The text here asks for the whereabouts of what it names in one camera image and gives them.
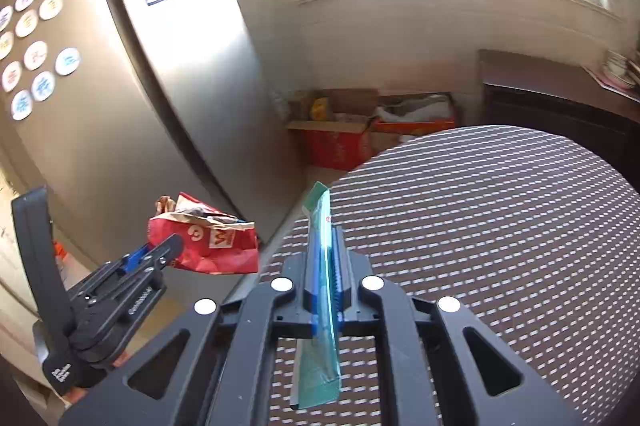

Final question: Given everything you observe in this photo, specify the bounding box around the orange patterned cardboard box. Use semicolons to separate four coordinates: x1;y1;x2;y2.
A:
370;116;459;144

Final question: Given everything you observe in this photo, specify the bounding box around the red snack bag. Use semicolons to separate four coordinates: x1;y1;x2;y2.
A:
147;191;260;276

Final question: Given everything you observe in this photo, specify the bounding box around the white plastic bag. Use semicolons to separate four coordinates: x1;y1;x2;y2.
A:
375;94;452;123

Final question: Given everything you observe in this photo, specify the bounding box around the dark wooden cabinet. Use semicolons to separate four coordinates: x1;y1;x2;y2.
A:
477;48;640;198

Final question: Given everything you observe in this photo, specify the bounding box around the yellow packet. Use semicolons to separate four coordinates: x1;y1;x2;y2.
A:
310;98;334;122

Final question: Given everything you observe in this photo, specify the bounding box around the stack of plates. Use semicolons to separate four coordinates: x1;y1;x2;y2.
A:
585;48;640;95

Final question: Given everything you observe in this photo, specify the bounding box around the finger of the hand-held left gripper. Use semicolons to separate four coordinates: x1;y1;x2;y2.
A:
119;244;153;270
97;233;185;288

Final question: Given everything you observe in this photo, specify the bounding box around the small brown cardboard box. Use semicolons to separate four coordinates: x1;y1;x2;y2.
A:
287;91;314;122

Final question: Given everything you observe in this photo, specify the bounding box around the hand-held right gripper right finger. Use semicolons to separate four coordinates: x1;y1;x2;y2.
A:
330;226;587;426

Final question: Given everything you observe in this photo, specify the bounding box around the teal plastic wrapper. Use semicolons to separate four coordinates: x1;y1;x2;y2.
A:
290;181;344;410

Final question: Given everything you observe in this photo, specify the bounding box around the brown dotted tablecloth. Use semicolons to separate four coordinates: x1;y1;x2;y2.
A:
220;124;640;426

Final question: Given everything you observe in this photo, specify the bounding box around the red cardboard box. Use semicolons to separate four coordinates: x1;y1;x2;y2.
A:
287;118;374;170

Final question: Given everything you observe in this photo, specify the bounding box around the silver refrigerator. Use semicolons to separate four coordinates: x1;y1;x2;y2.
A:
0;0;282;268

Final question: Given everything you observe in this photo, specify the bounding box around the group of round fridge magnets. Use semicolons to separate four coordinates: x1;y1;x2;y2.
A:
0;0;81;122

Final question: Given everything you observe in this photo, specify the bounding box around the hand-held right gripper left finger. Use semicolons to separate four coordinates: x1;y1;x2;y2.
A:
59;251;326;426

